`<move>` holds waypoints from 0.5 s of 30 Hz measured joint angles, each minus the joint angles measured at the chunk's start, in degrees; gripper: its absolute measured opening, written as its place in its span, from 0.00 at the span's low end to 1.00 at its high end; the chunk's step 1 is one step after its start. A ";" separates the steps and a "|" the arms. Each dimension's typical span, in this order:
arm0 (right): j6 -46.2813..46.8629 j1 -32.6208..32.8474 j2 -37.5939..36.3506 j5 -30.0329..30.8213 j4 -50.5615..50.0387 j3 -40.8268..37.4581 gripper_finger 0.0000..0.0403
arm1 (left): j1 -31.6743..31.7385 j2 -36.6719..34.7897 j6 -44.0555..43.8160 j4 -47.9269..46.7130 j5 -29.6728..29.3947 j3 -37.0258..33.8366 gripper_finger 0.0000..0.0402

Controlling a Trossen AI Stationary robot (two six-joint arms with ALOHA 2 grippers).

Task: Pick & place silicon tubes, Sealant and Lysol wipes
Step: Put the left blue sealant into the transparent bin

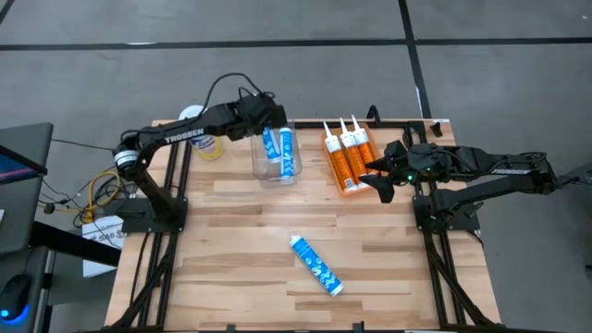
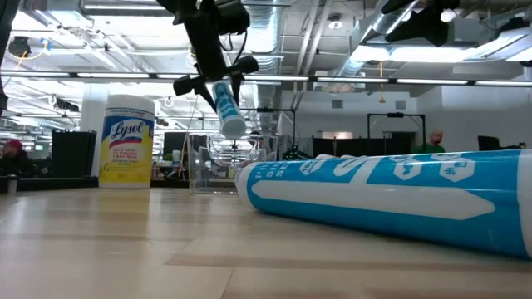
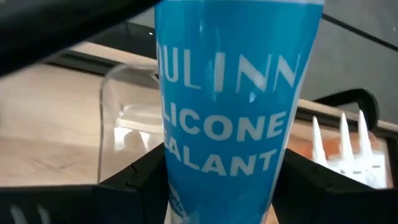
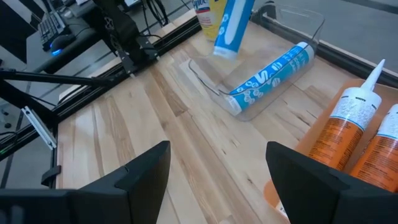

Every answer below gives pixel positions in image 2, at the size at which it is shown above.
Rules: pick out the black cabinet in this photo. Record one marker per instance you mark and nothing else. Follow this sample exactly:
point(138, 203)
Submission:
point(74, 153)

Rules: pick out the black computer monitor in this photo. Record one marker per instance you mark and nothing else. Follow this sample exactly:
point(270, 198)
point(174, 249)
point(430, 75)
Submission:
point(488, 143)

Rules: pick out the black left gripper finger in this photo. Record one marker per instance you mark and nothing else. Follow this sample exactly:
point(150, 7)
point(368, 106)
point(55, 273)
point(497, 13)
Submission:
point(237, 87)
point(205, 95)

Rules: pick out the clear plastic bin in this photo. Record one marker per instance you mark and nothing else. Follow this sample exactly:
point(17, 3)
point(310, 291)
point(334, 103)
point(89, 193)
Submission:
point(224, 166)

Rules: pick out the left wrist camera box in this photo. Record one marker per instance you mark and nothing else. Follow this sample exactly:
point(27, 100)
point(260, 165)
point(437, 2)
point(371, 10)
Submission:
point(232, 16)

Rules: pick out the person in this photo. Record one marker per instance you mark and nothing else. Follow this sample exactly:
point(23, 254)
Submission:
point(14, 160)
point(432, 143)

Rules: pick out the blue white silicone tube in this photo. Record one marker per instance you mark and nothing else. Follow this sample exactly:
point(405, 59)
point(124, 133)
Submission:
point(374, 199)
point(228, 112)

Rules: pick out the silver ventilation duct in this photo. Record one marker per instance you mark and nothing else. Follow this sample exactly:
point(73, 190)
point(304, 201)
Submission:
point(266, 62)

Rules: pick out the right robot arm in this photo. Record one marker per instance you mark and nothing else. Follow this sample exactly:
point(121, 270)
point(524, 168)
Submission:
point(420, 27)

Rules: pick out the black metal stand frame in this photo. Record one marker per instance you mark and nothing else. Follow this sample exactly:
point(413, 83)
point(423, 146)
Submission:
point(397, 115)

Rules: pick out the silver cup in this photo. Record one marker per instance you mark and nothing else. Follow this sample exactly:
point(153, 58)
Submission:
point(11, 183)

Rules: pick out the Lysol wipes canister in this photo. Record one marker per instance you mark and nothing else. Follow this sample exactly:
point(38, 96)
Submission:
point(126, 141)

